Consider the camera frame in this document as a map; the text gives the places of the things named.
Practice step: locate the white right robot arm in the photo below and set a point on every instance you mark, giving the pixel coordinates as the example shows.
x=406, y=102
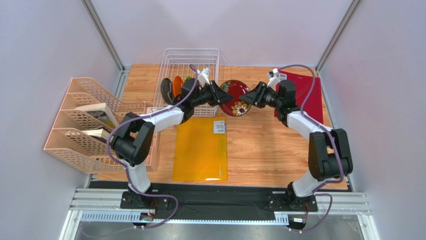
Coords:
x=329, y=155

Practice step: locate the dark red floral plate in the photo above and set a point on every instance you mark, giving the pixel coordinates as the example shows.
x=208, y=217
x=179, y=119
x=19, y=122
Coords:
x=236, y=107

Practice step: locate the orange plate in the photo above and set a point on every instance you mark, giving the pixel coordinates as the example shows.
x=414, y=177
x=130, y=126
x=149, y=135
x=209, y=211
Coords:
x=177, y=86

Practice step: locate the white wire dish rack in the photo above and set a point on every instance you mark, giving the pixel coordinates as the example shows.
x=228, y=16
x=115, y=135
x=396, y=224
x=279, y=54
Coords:
x=177, y=61

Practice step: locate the beige compartment desk organizer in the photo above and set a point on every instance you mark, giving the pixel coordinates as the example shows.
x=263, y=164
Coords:
x=151, y=160

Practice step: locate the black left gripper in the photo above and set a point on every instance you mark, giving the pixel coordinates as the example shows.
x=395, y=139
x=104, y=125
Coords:
x=219, y=95

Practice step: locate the aluminium front rail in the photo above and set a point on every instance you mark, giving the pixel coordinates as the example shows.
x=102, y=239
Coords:
x=102, y=205

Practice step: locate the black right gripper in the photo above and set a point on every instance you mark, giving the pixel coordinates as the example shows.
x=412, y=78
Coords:
x=260, y=94

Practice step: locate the beige file organizer rack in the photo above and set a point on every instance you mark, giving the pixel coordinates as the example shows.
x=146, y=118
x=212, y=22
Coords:
x=67, y=141

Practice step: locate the book in file rack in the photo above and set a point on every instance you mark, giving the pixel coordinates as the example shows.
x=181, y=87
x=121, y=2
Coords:
x=101, y=112
x=98, y=133

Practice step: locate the red folder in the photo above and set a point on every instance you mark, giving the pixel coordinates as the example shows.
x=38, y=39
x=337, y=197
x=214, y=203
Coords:
x=303, y=83

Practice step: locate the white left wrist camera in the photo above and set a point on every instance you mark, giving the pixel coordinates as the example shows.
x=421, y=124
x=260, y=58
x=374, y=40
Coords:
x=203, y=76

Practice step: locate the orange translucent folder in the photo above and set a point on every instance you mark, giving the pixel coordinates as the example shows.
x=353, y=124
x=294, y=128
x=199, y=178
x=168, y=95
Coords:
x=201, y=150

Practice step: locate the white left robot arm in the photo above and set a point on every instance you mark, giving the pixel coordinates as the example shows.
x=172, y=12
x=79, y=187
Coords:
x=129, y=143

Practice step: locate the dark grey plate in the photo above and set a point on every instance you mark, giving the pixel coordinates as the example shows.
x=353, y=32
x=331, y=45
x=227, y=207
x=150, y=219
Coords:
x=166, y=90

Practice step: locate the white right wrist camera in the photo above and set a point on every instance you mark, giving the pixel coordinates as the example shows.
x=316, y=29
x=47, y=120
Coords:
x=275, y=77

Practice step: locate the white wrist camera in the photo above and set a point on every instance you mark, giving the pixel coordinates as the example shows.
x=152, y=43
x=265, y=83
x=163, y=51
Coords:
x=203, y=76
x=275, y=77

